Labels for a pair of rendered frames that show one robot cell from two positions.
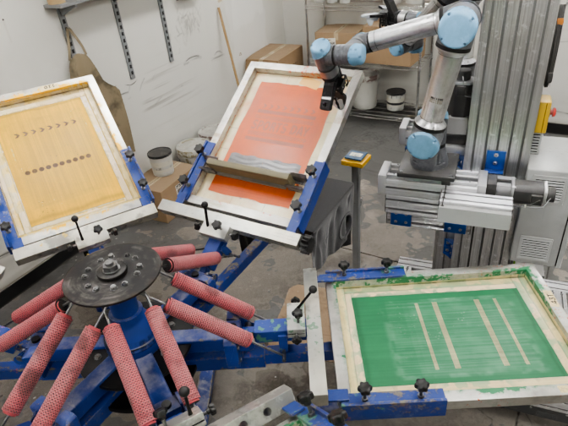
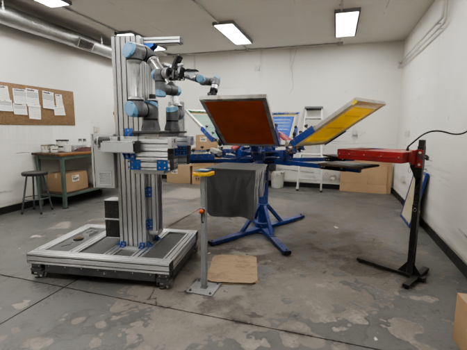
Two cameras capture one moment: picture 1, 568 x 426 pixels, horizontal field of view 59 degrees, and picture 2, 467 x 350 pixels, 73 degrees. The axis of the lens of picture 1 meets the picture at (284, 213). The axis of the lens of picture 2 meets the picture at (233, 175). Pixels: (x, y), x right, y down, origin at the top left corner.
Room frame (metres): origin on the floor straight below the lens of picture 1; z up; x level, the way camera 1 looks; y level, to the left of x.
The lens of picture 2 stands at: (4.93, -0.84, 1.28)
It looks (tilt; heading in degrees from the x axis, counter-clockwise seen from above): 8 degrees down; 165
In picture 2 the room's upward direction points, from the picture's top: straight up
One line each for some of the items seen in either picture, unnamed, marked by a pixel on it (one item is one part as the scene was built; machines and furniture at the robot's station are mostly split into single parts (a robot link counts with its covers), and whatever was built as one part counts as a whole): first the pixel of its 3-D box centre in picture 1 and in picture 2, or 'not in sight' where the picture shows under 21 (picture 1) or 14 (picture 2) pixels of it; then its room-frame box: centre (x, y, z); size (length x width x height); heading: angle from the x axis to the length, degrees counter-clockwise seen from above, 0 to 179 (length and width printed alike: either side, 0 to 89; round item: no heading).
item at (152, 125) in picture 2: not in sight; (150, 124); (2.28, -0.81, 1.31); 0.15 x 0.15 x 0.10
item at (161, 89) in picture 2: (413, 41); (162, 89); (2.55, -0.73, 1.56); 0.11 x 0.08 x 0.11; 130
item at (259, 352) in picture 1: (319, 352); (214, 160); (1.20, -0.08, 0.90); 1.24 x 0.06 x 0.06; 87
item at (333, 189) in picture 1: (294, 197); (238, 166); (2.17, -0.06, 0.95); 0.48 x 0.44 x 0.01; 147
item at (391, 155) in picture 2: not in sight; (380, 154); (2.49, 1.19, 1.06); 0.61 x 0.46 x 0.12; 27
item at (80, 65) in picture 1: (92, 100); not in sight; (3.63, 1.32, 1.06); 0.53 x 0.07 x 1.05; 147
